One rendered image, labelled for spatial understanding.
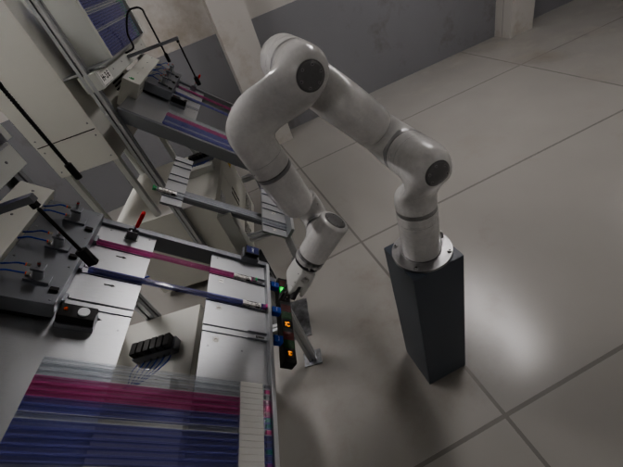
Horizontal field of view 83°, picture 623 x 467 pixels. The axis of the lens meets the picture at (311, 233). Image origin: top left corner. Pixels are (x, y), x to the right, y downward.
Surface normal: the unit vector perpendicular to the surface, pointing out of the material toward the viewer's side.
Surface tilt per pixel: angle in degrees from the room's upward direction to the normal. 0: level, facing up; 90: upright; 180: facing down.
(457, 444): 0
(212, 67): 90
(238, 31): 90
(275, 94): 95
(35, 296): 44
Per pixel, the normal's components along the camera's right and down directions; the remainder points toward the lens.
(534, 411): -0.29, -0.72
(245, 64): 0.35, 0.54
